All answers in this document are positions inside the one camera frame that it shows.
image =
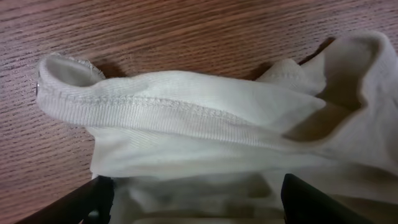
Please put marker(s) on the white and tan t-shirt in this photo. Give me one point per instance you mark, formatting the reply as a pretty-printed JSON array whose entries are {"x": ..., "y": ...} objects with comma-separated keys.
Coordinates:
[{"x": 187, "y": 147}]

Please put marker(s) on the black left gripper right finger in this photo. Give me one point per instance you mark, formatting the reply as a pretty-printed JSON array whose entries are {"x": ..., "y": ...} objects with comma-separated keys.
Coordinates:
[{"x": 304, "y": 204}]

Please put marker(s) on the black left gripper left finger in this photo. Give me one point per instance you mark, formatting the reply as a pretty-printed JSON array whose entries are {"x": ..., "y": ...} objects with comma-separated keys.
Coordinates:
[{"x": 89, "y": 204}]

